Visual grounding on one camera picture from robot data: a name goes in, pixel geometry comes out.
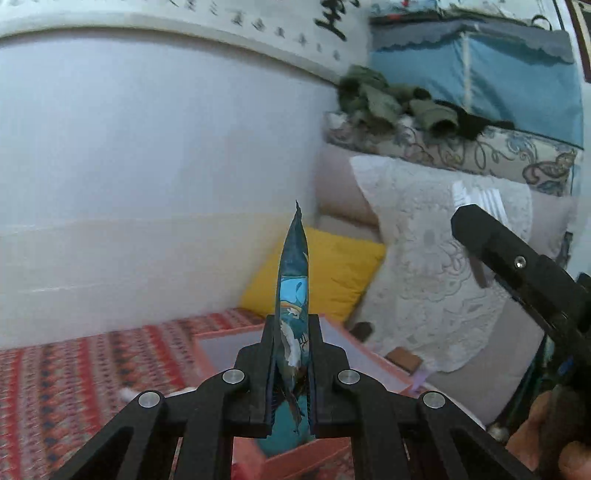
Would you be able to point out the purple small item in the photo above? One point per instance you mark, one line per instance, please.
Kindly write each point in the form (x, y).
(420, 378)

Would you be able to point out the white lace cushion cover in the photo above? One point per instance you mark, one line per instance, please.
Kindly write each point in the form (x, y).
(415, 277)

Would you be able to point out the black clothes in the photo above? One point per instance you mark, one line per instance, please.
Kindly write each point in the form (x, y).
(471, 122)

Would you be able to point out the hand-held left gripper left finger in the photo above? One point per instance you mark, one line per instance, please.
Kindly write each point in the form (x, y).
(270, 360)

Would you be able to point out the person's right hand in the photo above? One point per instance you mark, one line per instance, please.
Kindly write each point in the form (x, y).
(526, 434)

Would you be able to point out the dark red frame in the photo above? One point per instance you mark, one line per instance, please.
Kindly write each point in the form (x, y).
(582, 37)

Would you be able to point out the yellow pillow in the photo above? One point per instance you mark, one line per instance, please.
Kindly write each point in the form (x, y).
(332, 267)

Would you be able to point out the blue fabric wardrobe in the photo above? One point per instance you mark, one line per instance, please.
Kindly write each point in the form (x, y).
(508, 83)

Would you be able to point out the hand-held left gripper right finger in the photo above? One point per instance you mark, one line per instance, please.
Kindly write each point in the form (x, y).
(318, 364)

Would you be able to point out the floral folded quilt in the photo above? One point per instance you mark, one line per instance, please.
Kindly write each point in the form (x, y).
(461, 150)

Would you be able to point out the brown small box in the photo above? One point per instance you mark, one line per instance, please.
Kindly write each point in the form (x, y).
(404, 357)

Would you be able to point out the green clothes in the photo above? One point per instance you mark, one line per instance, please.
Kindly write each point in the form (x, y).
(374, 97)

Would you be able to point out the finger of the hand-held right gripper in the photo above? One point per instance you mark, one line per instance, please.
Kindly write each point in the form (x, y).
(481, 273)
(508, 258)

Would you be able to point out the red patterned blanket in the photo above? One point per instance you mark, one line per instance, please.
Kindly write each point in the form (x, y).
(69, 378)

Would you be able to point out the white ribbed object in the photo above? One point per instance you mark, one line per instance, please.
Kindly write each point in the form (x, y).
(485, 196)

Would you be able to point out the beige sofa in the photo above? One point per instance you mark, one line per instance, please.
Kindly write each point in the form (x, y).
(485, 369)

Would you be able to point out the pink shoe box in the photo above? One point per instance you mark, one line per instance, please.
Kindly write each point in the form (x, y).
(364, 350)

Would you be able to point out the dark small object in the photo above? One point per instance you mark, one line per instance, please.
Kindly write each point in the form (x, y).
(362, 330)

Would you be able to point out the calligraphy wall scroll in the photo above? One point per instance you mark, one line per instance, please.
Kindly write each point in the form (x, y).
(277, 18)

